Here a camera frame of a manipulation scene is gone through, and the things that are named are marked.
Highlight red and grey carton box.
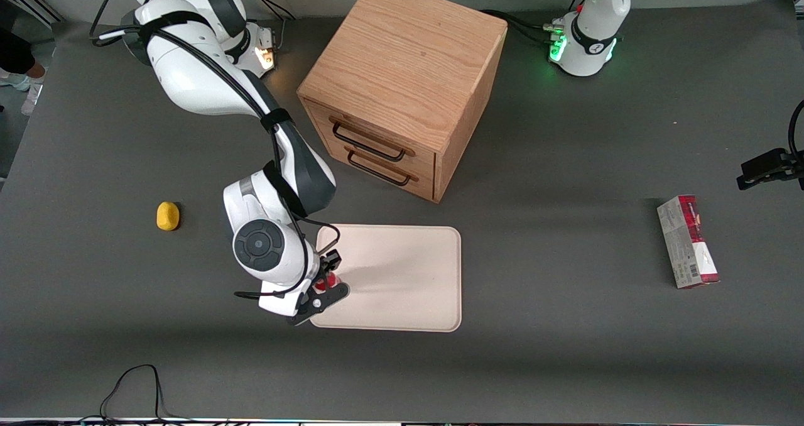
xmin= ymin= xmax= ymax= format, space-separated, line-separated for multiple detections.
xmin=656 ymin=194 xmax=720 ymax=290

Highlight black left arm base cables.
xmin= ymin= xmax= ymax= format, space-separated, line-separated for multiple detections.
xmin=479 ymin=0 xmax=588 ymax=45

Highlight black metal drawer handle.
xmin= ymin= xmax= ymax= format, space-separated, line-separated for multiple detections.
xmin=330 ymin=119 xmax=416 ymax=163
xmin=345 ymin=146 xmax=420 ymax=187

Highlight black cable on table edge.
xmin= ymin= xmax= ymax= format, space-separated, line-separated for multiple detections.
xmin=79 ymin=364 xmax=234 ymax=425

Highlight person leg in black trousers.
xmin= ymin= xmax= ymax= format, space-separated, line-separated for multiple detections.
xmin=0 ymin=27 xmax=47 ymax=79

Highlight yellow lemon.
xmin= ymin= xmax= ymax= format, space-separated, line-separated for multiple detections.
xmin=156 ymin=201 xmax=181 ymax=232

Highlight wooden drawer cabinet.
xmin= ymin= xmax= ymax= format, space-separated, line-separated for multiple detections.
xmin=296 ymin=0 xmax=508 ymax=204

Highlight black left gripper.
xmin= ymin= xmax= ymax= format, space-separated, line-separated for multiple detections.
xmin=736 ymin=148 xmax=804 ymax=192

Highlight beige plastic tray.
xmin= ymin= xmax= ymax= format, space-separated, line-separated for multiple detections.
xmin=308 ymin=224 xmax=463 ymax=333

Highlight wooden drawer front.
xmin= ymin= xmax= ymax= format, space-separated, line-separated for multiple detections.
xmin=317 ymin=136 xmax=437 ymax=201
xmin=305 ymin=101 xmax=438 ymax=178

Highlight black right arm base cable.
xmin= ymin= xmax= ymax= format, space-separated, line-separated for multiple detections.
xmin=239 ymin=0 xmax=297 ymax=53

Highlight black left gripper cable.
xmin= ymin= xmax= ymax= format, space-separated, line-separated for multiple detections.
xmin=788 ymin=99 xmax=804 ymax=163

